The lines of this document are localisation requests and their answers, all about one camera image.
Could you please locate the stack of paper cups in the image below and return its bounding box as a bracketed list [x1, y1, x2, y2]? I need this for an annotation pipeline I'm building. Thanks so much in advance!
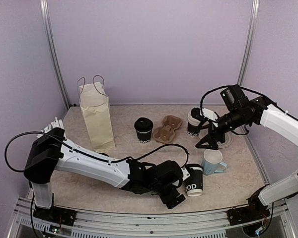
[187, 111, 208, 136]

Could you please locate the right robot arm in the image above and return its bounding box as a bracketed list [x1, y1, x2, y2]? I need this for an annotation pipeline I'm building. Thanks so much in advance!
[191, 84, 298, 220]

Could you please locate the brown pulp cup carrier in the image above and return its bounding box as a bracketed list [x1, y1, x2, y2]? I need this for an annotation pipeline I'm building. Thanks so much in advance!
[152, 115, 182, 144]

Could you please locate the bundle of white straws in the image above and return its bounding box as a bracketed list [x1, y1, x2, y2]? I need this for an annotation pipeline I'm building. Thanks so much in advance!
[42, 117, 64, 133]

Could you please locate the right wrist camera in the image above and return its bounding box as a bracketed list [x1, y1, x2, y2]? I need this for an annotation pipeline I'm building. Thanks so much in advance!
[190, 108, 219, 124]

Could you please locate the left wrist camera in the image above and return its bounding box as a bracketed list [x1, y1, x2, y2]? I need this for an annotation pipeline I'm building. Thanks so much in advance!
[181, 167, 190, 182]

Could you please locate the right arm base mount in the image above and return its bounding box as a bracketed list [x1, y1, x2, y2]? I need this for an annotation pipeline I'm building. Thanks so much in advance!
[227, 186, 270, 226]

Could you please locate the beige paper bag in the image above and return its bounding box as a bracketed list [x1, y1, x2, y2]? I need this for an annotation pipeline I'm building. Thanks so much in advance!
[76, 75, 115, 152]

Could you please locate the left aluminium corner post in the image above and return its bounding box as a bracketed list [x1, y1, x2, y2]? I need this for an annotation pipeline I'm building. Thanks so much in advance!
[40, 0, 71, 110]

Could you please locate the light blue ceramic mug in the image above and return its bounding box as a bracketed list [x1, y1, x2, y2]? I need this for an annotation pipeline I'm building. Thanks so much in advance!
[202, 149, 227, 176]

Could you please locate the black plastic cup lid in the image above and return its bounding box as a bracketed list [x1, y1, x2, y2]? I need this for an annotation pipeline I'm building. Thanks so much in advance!
[134, 117, 153, 133]

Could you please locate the grey swirl silicone lid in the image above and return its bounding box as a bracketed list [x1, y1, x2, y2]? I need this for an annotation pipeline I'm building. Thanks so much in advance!
[218, 132, 233, 149]

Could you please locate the aluminium corner post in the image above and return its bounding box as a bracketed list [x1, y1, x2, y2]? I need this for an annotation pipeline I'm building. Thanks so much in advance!
[237, 0, 260, 86]
[40, 0, 71, 110]

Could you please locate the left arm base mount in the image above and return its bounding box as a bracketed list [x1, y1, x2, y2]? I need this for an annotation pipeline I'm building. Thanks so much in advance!
[33, 195, 77, 227]

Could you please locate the right aluminium corner post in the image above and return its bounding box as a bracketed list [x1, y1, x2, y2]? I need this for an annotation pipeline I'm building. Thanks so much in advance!
[237, 0, 260, 86]

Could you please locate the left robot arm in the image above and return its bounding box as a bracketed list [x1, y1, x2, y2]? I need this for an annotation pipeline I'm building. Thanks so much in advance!
[8, 127, 190, 221]

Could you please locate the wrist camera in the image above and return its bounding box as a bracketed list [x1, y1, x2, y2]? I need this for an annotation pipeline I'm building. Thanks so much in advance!
[181, 167, 190, 182]
[190, 108, 219, 124]

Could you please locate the aluminium front rail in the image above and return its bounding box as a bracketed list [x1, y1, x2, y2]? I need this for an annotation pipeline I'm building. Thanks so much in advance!
[3, 198, 298, 238]

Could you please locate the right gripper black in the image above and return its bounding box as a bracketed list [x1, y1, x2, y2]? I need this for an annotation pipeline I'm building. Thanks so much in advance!
[196, 106, 251, 149]

